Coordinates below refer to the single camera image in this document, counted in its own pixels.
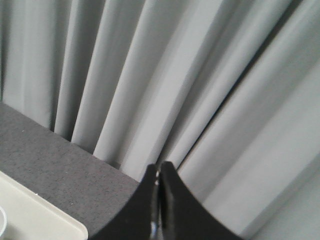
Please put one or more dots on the cream rectangular plastic tray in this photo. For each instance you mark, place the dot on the cream rectangular plastic tray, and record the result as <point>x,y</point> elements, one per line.
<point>24,215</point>

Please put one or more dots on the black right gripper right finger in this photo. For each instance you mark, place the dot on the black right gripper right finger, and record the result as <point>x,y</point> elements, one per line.
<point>183,216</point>

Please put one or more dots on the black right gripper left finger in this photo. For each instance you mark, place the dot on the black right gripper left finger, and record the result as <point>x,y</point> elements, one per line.
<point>139,218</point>

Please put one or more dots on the grey pleated curtain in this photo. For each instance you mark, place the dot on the grey pleated curtain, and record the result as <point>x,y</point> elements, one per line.
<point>226,90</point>

